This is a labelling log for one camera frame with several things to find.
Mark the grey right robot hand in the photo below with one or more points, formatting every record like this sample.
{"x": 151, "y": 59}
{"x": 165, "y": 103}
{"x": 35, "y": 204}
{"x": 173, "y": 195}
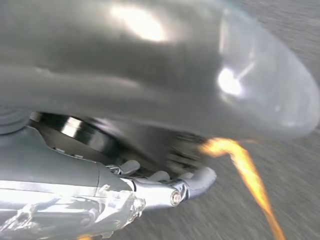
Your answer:
{"x": 124, "y": 66}

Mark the yellow floor tape square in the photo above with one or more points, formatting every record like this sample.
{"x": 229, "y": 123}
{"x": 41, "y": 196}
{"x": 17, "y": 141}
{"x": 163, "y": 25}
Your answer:
{"x": 250, "y": 175}

